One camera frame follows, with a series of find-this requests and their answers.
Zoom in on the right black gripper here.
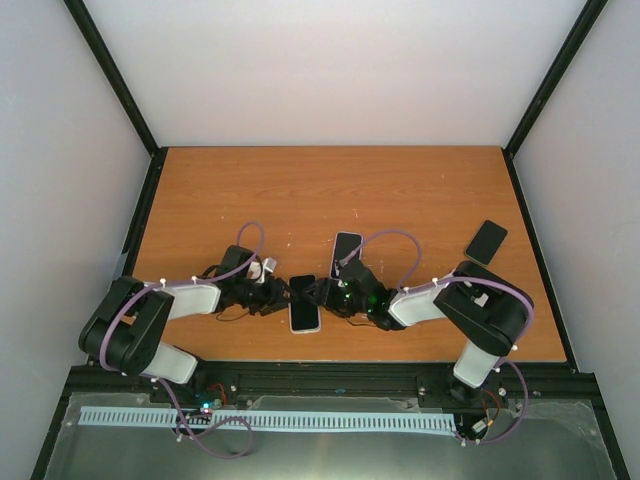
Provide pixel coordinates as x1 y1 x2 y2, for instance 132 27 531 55
302 278 370 319

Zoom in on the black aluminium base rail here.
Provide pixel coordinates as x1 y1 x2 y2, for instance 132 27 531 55
64 360 596 416

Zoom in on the left black frame post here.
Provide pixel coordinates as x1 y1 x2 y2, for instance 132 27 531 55
63 0 169 156

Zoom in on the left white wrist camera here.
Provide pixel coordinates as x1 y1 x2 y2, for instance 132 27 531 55
247 257 277 284

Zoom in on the light blue cable duct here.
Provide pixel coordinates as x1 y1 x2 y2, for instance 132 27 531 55
77 406 456 435

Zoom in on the black phone green edge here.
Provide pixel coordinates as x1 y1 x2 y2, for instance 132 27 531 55
464 220 508 266

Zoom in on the lavender phone case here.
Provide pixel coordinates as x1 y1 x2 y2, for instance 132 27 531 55
330 231 364 274

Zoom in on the black frame post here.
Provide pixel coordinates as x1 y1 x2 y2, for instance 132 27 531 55
503 0 610 157
63 0 169 156

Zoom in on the clear white phone case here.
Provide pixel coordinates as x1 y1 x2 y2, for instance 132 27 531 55
288 273 322 335

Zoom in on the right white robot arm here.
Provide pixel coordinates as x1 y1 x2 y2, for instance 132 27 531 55
298 258 534 389

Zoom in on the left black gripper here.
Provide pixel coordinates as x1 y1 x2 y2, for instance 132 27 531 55
236 275 300 316

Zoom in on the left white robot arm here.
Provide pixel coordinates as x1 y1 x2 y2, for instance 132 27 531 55
78 245 299 403

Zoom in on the right black frame post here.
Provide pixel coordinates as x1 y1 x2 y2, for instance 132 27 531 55
503 0 610 157

